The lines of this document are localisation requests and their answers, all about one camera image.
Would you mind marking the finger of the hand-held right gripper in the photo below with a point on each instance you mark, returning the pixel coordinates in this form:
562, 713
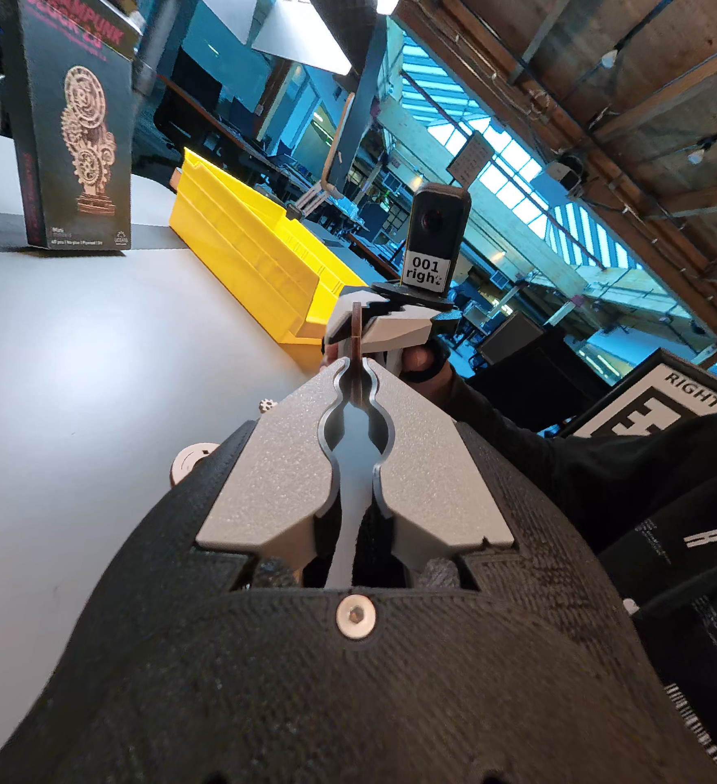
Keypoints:
341, 318
404, 328

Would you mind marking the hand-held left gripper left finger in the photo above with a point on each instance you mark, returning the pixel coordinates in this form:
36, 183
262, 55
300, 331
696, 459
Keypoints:
266, 484

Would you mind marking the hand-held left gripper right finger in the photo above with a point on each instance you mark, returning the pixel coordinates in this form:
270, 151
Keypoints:
444, 484

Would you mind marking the brown wooden disc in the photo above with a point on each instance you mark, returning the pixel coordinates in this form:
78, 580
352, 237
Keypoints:
357, 367

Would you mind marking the person's right forearm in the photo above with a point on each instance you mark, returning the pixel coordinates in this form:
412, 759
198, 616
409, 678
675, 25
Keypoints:
505, 429

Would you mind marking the grey desk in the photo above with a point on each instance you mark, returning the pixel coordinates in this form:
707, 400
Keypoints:
89, 398

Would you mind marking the person's right hand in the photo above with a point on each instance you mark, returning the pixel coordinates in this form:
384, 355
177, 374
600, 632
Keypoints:
418, 360

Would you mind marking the small wooden gear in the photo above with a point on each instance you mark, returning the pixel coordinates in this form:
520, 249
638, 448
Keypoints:
266, 406

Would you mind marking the hanging white sign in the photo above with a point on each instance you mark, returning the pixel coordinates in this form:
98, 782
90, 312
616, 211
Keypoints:
469, 158

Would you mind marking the black monitor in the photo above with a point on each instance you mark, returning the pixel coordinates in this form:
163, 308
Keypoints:
511, 337

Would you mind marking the yellow plastic bin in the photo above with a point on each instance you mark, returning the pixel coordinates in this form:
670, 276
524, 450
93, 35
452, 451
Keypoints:
242, 245

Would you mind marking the white floor lamp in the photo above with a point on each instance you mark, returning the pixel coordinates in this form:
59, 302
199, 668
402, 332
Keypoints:
334, 147

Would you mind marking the black white tag board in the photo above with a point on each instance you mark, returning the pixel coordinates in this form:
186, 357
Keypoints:
652, 410

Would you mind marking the white lamp panel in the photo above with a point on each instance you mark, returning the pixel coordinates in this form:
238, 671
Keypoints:
303, 30
227, 15

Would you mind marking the black puzzle box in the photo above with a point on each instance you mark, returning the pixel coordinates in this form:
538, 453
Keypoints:
70, 122

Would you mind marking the ceiling security camera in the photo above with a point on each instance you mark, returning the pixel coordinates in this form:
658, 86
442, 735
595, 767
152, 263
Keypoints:
566, 173

